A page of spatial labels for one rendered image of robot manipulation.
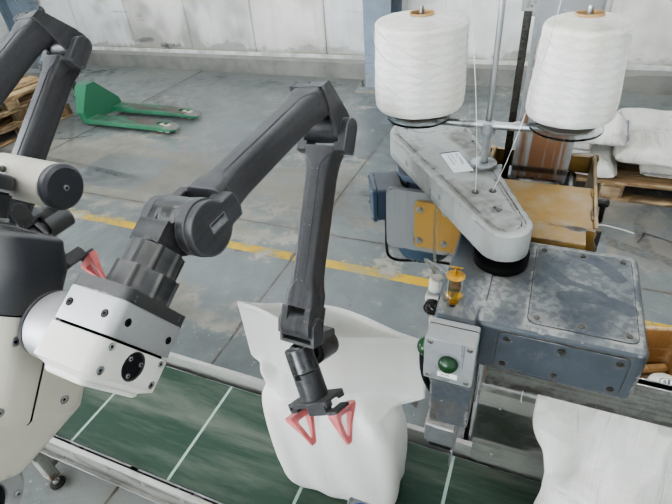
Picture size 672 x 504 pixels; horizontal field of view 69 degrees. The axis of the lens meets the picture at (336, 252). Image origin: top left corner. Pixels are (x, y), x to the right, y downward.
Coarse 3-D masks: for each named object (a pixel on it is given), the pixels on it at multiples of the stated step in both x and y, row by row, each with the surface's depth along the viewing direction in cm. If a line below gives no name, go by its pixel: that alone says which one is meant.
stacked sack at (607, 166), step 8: (592, 152) 342; (600, 152) 341; (608, 152) 341; (600, 160) 333; (608, 160) 333; (616, 160) 348; (600, 168) 331; (608, 168) 329; (616, 168) 339; (600, 176) 334; (608, 176) 332
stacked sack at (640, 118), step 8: (624, 112) 367; (632, 112) 365; (640, 112) 365; (648, 112) 364; (656, 112) 363; (664, 112) 363; (632, 120) 356; (640, 120) 354; (648, 120) 351; (656, 120) 349; (664, 120) 348; (632, 128) 349; (640, 128) 347; (648, 128) 345; (656, 128) 343; (664, 128) 342
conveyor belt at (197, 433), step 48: (192, 384) 189; (96, 432) 174; (144, 432) 173; (192, 432) 171; (240, 432) 170; (192, 480) 157; (240, 480) 156; (288, 480) 155; (432, 480) 151; (480, 480) 150; (528, 480) 149
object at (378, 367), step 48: (336, 336) 126; (384, 336) 116; (288, 384) 129; (336, 384) 122; (384, 384) 120; (288, 432) 135; (336, 432) 124; (384, 432) 121; (336, 480) 139; (384, 480) 131
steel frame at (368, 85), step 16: (0, 0) 707; (16, 0) 689; (32, 0) 709; (368, 0) 503; (384, 0) 497; (400, 0) 529; (368, 16) 512; (368, 32) 522; (368, 48) 532; (32, 64) 760; (368, 64) 542; (368, 80) 552
